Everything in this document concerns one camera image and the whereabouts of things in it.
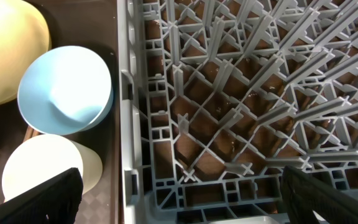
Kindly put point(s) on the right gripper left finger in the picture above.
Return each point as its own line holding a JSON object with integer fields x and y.
{"x": 54, "y": 201}

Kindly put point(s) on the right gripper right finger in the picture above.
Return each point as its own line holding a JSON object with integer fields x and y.
{"x": 304, "y": 197}

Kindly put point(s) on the white cup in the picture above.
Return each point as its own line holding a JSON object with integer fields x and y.
{"x": 43, "y": 157}

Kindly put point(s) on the light blue bowl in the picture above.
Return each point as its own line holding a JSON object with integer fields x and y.
{"x": 66, "y": 90}

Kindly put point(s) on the grey dishwasher rack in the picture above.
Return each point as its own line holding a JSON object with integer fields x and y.
{"x": 217, "y": 97}

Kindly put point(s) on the right wooden chopstick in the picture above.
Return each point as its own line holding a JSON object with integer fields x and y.
{"x": 30, "y": 133}

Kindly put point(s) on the yellow plate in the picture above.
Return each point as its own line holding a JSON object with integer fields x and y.
{"x": 24, "y": 36}

